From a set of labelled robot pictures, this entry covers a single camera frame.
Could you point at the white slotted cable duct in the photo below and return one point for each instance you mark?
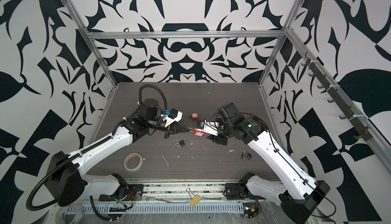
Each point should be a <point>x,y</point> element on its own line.
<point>173,208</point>

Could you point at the red padlock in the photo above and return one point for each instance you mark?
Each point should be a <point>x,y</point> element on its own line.
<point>198,132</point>
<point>194,116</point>

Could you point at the red padlock far back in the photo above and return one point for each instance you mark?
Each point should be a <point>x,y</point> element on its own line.
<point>194,116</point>

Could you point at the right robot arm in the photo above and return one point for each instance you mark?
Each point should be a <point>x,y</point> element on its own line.
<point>298,194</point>

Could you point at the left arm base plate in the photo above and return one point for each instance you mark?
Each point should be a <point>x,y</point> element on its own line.
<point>131,192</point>

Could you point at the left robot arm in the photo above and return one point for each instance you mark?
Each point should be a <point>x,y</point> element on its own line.
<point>67,177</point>

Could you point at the small electronics board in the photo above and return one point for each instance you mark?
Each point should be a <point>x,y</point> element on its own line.
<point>251,210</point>

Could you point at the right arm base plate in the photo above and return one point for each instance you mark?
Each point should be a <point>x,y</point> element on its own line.
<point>238,191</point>

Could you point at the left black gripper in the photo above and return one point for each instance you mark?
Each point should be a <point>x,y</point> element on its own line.
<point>171,131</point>

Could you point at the black key bunch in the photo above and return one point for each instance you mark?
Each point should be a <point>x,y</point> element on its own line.
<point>246,155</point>

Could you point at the red padlock front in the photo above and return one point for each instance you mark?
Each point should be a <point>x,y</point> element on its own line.
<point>198,132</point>

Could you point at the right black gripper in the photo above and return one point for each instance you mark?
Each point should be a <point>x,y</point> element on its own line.
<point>222,140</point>

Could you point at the small black padlock front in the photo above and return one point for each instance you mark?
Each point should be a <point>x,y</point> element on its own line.
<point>180,143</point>

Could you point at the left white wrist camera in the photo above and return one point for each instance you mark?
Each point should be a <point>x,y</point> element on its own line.
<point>172,116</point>

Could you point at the clear tape roll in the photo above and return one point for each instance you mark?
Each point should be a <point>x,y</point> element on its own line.
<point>71,214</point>

